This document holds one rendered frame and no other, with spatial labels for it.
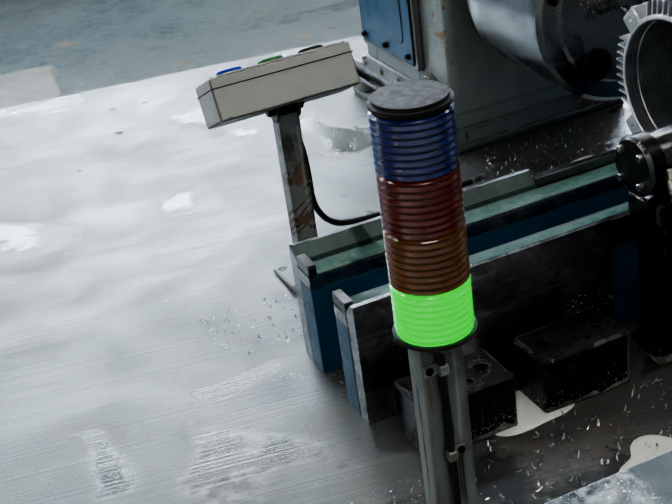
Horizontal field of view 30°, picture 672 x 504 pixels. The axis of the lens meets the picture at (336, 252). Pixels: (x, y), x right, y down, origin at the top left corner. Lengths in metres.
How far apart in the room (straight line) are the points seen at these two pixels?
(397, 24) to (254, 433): 0.77
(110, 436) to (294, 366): 0.21
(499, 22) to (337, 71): 0.28
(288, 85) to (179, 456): 0.43
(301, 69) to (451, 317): 0.56
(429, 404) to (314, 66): 0.56
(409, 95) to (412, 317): 0.16
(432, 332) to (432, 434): 0.10
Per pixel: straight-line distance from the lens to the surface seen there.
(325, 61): 1.42
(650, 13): 1.39
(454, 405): 0.97
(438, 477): 1.00
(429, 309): 0.90
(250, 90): 1.39
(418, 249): 0.88
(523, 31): 1.56
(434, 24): 1.75
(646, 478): 0.97
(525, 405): 1.25
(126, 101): 2.21
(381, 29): 1.88
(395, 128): 0.84
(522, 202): 1.37
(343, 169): 1.79
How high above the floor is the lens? 1.52
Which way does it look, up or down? 27 degrees down
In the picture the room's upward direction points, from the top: 8 degrees counter-clockwise
